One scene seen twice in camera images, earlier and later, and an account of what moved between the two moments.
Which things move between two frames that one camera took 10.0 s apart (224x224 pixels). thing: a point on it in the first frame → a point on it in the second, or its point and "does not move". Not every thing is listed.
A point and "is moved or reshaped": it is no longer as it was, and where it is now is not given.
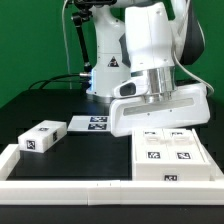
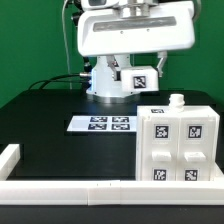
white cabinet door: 150,145 is moved or reshaped
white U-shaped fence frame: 95,192 does not move
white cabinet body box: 169,154 is moved or reshaped
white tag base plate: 89,123 does not move
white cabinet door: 182,146 → 195,149
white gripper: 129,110 → 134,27
